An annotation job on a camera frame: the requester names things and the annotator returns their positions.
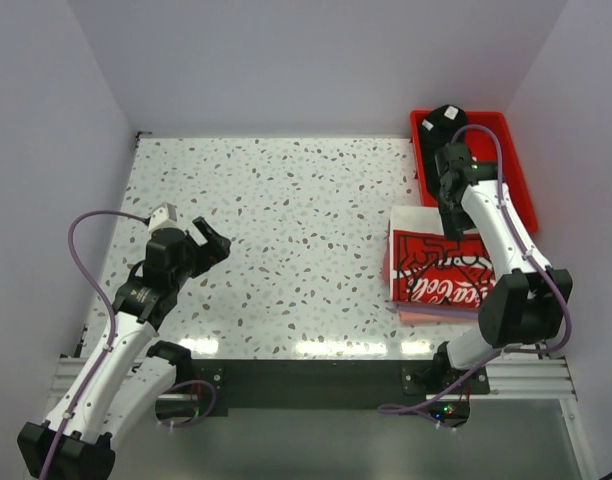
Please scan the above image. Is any white Coca-Cola t-shirt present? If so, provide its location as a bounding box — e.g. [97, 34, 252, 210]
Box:
[388, 206, 496, 309]

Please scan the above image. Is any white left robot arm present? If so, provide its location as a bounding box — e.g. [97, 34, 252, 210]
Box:
[17, 210, 231, 479]

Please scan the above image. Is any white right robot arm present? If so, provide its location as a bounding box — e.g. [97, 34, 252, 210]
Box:
[431, 142, 573, 393]

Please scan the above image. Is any black t-shirt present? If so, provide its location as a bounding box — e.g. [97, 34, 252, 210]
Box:
[417, 104, 468, 175]

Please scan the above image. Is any red plastic tray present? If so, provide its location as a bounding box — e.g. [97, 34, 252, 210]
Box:
[410, 109, 539, 234]

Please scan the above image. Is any folded pink t-shirt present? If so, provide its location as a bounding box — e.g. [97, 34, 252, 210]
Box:
[381, 249, 391, 285]

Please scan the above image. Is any folded lilac t-shirt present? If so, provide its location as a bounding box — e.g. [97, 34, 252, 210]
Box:
[394, 302, 479, 317]

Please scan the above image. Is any folded salmon t-shirt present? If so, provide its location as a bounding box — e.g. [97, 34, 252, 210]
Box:
[399, 310, 477, 325]

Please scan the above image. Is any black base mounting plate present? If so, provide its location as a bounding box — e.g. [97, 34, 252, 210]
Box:
[154, 357, 488, 426]

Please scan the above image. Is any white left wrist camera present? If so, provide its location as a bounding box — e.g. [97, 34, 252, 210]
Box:
[147, 202, 179, 234]

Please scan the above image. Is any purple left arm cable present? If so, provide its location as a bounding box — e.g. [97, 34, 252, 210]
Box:
[38, 209, 222, 480]

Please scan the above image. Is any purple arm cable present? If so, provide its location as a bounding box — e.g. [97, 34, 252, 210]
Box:
[377, 123, 575, 419]
[38, 209, 222, 480]

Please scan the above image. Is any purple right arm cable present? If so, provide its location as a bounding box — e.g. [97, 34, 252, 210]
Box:
[377, 123, 575, 419]

